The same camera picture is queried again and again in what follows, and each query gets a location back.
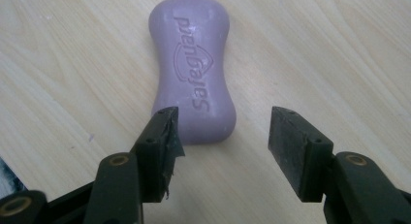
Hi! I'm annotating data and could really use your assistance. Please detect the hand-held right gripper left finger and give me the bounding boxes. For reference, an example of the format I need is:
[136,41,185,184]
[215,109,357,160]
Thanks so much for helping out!
[129,106,186,204]

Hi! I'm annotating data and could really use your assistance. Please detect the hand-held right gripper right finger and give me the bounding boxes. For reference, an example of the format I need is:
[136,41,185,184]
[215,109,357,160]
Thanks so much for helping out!
[268,106,334,204]

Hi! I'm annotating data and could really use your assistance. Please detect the purple soap bar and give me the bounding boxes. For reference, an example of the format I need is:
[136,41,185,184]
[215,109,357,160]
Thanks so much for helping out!
[147,0,237,145]

